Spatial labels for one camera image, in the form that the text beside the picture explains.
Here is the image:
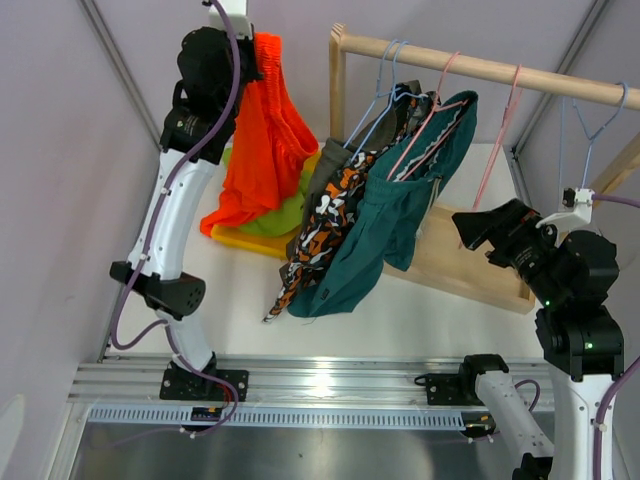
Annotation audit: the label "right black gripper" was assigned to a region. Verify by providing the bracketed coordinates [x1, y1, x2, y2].
[452, 196, 566, 304]

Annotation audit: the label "orange shorts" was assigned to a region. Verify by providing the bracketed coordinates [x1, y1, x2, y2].
[200, 32, 318, 236]

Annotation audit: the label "teal shorts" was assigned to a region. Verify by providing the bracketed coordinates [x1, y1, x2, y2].
[286, 90, 478, 318]

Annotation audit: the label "pink wire hanger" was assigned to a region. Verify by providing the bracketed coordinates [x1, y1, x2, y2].
[472, 65, 523, 211]
[386, 51, 467, 182]

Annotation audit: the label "lime green shorts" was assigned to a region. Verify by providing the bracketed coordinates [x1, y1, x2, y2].
[237, 152, 320, 237]

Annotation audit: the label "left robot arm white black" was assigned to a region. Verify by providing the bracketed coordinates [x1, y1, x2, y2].
[110, 27, 261, 400]

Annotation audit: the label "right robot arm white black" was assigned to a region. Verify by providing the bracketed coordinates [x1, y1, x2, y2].
[452, 189, 639, 479]

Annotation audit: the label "olive grey shorts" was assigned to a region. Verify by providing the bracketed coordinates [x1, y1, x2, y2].
[286, 80, 422, 260]

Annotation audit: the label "camouflage patterned shorts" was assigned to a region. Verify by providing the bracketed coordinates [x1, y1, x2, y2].
[263, 91, 435, 323]

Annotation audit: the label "wooden clothes rack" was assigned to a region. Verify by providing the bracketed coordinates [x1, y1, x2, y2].
[329, 23, 639, 314]

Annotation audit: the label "yellow plastic tray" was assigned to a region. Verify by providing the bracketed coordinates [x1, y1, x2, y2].
[211, 225, 296, 260]

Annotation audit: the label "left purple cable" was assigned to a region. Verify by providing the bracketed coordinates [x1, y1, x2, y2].
[109, 0, 244, 436]

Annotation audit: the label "purple cable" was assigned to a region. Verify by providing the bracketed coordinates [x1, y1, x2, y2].
[514, 193, 640, 480]
[109, 0, 244, 436]

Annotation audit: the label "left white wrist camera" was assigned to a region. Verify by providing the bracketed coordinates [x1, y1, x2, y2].
[202, 0, 254, 39]

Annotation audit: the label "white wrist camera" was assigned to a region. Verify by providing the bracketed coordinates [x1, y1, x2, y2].
[202, 0, 254, 39]
[536, 188, 595, 234]

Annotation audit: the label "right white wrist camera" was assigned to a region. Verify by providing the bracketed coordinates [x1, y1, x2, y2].
[536, 188, 595, 234]

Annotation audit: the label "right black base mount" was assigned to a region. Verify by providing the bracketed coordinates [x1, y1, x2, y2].
[414, 373, 477, 406]

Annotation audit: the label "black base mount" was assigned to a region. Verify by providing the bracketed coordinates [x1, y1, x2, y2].
[414, 373, 477, 406]
[159, 362, 250, 402]

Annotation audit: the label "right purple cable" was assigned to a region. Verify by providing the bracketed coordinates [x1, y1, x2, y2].
[514, 193, 640, 480]

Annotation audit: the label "slotted cable duct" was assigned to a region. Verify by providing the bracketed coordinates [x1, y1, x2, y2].
[88, 404, 465, 431]

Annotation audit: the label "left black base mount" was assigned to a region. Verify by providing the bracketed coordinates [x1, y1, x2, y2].
[159, 362, 250, 402]

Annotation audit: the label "aluminium mounting rail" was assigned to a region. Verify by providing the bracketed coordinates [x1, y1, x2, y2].
[67, 355, 556, 405]

